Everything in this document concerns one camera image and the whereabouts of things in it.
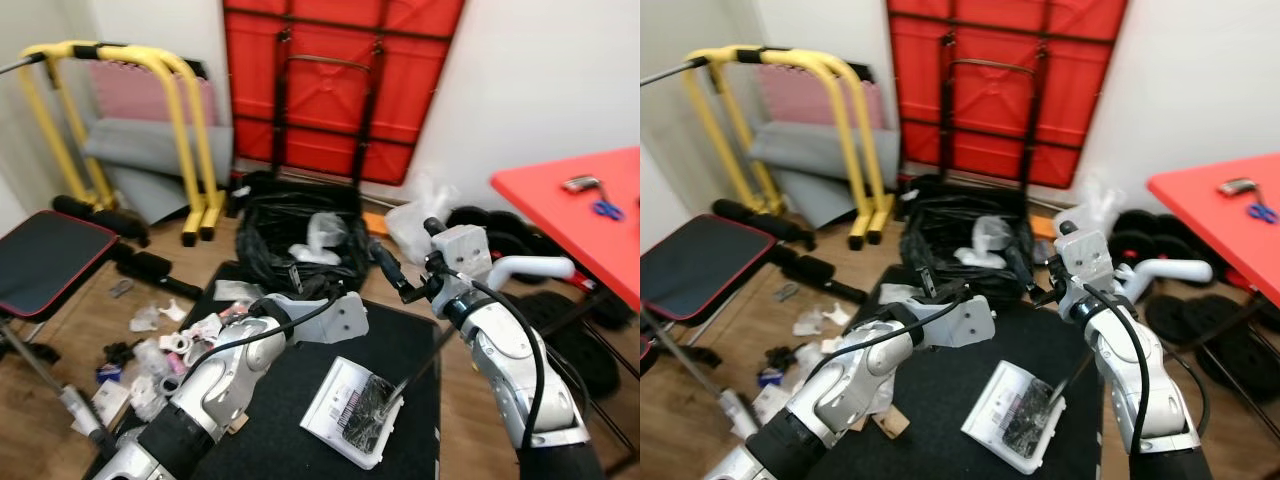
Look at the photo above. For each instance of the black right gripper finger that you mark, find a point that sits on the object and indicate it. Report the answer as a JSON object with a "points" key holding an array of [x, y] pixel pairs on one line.
{"points": [[392, 268], [1068, 229], [1042, 272], [436, 227]]}

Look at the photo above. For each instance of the white broom with metal pole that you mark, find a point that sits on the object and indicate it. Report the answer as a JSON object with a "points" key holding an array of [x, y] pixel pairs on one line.
{"points": [[735, 415], [82, 412]]}

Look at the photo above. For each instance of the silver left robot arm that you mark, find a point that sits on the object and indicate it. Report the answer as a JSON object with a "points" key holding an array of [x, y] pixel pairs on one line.
{"points": [[230, 365], [860, 375]]}

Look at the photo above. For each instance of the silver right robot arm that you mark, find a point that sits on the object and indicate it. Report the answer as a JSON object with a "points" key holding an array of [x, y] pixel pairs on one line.
{"points": [[510, 370], [1125, 370]]}

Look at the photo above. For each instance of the dark grey floor mat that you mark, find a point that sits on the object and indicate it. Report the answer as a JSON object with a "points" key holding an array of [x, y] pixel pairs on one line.
{"points": [[930, 440], [280, 450]]}

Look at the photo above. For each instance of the large clear plastic bag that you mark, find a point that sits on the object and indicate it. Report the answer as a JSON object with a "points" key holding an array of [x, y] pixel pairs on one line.
{"points": [[415, 225], [1085, 205]]}

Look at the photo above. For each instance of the orange box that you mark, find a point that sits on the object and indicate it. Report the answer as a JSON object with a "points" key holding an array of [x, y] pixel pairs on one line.
{"points": [[375, 224], [1043, 228]]}

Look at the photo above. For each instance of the black weight plate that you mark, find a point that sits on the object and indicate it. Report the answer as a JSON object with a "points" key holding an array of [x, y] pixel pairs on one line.
{"points": [[560, 318], [1135, 228], [1240, 368], [590, 372], [1190, 320], [1185, 240], [468, 222], [510, 245]]}

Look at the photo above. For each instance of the black trash bag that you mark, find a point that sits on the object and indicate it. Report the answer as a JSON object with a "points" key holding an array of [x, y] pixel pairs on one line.
{"points": [[270, 235], [935, 240]]}

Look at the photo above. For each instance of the small clear plastic bag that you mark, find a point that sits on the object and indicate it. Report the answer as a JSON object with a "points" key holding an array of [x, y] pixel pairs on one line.
{"points": [[238, 292], [902, 295]]}

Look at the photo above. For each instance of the crumpled clear plastic wrap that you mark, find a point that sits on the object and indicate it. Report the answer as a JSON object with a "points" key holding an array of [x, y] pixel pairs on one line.
{"points": [[328, 228], [992, 232]]}

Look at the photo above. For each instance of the red and black packet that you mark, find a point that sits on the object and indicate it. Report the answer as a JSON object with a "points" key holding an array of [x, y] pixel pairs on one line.
{"points": [[232, 312]]}

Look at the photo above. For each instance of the crumpled white plastic piece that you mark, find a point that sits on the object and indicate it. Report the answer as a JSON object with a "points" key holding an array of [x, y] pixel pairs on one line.
{"points": [[143, 320], [810, 323]]}

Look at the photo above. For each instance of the red folded table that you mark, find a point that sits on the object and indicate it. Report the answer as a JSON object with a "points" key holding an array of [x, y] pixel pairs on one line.
{"points": [[400, 80], [1070, 80]]}

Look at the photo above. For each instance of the brown cardboard piece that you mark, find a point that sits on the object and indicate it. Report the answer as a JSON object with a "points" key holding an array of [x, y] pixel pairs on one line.
{"points": [[236, 425], [890, 423]]}

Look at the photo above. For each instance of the small silver metal tool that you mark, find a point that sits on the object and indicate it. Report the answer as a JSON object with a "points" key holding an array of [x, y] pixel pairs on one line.
{"points": [[580, 184], [1238, 187]]}

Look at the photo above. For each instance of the small pink object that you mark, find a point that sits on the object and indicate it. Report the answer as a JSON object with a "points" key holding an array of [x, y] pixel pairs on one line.
{"points": [[177, 364]]}

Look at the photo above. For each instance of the blue scissors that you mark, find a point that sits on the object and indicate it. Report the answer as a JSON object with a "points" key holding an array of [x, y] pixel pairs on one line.
{"points": [[606, 210], [1262, 212]]}

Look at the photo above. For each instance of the grey U-shaped clip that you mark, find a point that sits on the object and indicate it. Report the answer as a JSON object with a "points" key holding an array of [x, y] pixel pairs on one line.
{"points": [[110, 288], [776, 292]]}

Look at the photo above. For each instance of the small black object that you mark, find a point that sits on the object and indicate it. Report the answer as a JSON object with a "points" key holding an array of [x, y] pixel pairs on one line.
{"points": [[120, 353], [782, 355]]}

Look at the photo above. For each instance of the crumpled clear plastic film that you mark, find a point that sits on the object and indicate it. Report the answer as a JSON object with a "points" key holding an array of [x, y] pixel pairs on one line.
{"points": [[155, 385]]}

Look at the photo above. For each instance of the small blue packet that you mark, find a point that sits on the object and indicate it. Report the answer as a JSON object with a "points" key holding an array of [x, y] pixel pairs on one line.
{"points": [[771, 377], [108, 373]]}

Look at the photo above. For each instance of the grey foam sheet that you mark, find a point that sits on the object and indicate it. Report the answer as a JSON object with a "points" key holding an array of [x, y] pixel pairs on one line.
{"points": [[140, 150], [800, 150]]}

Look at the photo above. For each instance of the pink foam mat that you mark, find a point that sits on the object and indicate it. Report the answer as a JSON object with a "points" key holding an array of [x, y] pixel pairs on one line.
{"points": [[800, 100], [130, 95]]}

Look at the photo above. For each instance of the small black bench pad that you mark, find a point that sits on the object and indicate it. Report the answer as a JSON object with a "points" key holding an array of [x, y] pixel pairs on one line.
{"points": [[50, 260], [700, 270]]}

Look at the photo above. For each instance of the grey metal bar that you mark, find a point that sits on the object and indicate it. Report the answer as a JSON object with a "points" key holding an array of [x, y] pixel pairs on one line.
{"points": [[670, 72], [20, 66]]}

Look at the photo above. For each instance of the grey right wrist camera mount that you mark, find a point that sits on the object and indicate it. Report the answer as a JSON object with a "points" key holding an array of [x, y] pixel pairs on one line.
{"points": [[1088, 258], [462, 250]]}

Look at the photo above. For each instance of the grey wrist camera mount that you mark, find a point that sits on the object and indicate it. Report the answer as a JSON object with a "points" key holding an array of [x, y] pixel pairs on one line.
{"points": [[965, 320], [462, 250], [340, 318], [1088, 258]]}

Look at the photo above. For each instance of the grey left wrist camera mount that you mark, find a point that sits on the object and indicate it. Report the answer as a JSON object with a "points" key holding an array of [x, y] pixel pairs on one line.
{"points": [[965, 320], [340, 318]]}

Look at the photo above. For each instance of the yellow metal exercise frame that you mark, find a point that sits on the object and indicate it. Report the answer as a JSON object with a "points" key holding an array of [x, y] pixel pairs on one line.
{"points": [[191, 222], [860, 228]]}

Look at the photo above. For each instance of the white plastic bracket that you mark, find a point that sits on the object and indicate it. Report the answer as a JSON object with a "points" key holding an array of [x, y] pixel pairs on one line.
{"points": [[836, 315], [172, 312]]}

